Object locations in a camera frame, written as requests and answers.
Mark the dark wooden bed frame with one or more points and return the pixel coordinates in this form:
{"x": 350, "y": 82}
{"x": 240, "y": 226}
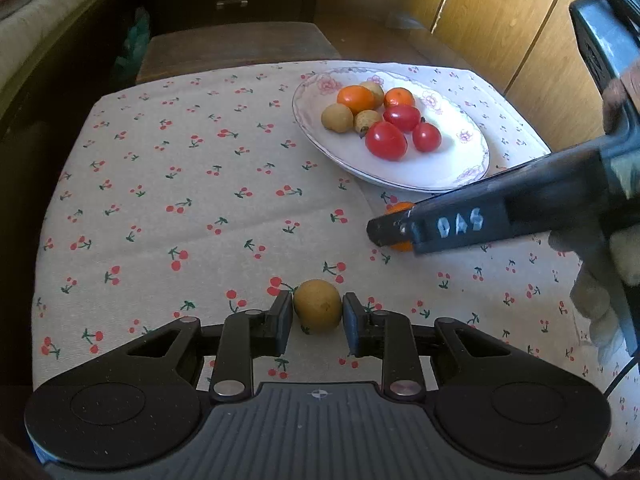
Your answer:
{"x": 60, "y": 125}

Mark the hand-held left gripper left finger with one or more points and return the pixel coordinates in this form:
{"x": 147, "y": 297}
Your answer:
{"x": 284, "y": 322}

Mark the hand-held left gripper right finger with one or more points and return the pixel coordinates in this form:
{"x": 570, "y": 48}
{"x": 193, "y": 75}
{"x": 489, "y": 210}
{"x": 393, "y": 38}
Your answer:
{"x": 352, "y": 325}

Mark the small orange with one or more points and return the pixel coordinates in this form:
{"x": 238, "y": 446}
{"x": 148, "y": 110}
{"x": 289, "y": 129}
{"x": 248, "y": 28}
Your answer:
{"x": 355, "y": 98}
{"x": 400, "y": 206}
{"x": 399, "y": 97}

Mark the clear plastic scrap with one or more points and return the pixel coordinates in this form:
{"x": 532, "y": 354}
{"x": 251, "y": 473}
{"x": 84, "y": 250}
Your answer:
{"x": 406, "y": 21}

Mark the brown longan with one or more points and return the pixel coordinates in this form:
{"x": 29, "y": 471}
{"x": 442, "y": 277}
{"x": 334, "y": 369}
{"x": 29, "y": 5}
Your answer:
{"x": 317, "y": 310}
{"x": 336, "y": 118}
{"x": 367, "y": 122}
{"x": 377, "y": 91}

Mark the white floral plate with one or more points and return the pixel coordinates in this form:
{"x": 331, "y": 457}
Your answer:
{"x": 440, "y": 170}

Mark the light wooden wardrobe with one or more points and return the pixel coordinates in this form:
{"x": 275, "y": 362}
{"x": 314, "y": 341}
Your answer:
{"x": 500, "y": 35}

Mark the brown wooden stool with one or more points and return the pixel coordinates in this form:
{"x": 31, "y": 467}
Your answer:
{"x": 240, "y": 50}

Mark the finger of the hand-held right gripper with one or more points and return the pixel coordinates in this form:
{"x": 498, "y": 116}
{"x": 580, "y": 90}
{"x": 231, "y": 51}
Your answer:
{"x": 387, "y": 230}

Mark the person's right hand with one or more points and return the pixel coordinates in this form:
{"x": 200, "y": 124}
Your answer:
{"x": 595, "y": 290}

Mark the teal cloth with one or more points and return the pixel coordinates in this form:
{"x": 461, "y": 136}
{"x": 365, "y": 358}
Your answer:
{"x": 132, "y": 42}

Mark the cherry print tablecloth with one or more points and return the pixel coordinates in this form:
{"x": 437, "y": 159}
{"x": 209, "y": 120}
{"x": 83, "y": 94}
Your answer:
{"x": 200, "y": 240}

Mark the beige mattress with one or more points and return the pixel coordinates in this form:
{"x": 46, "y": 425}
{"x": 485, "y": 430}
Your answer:
{"x": 45, "y": 30}

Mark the red tomato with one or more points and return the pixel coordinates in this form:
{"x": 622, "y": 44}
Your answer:
{"x": 426, "y": 137}
{"x": 401, "y": 117}
{"x": 386, "y": 140}

